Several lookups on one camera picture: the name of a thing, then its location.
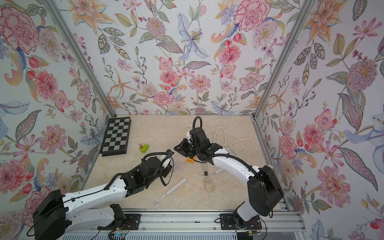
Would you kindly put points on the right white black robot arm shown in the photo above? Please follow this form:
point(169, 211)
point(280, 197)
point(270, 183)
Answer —
point(264, 190)

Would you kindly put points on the green small object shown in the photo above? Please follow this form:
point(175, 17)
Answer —
point(145, 148)

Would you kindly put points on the white electric toothbrush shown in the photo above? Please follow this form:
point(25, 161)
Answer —
point(171, 190)
point(218, 171)

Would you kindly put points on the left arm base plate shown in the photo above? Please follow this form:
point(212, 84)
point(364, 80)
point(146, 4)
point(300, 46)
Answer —
point(120, 222)

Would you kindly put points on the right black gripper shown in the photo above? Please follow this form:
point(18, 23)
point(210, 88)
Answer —
point(183, 150)

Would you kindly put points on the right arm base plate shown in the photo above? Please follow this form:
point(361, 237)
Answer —
point(232, 222)

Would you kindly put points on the black white checkerboard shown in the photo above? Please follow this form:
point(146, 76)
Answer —
point(116, 137)

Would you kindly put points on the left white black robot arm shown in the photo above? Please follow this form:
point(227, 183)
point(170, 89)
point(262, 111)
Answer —
point(56, 209)

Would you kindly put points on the orange power strip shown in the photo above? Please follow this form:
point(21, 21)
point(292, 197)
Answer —
point(191, 160)

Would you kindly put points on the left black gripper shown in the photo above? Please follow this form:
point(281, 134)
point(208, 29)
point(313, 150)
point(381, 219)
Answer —
point(168, 168)

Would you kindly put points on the aluminium mounting rail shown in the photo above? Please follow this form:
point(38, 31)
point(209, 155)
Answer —
point(190, 221)

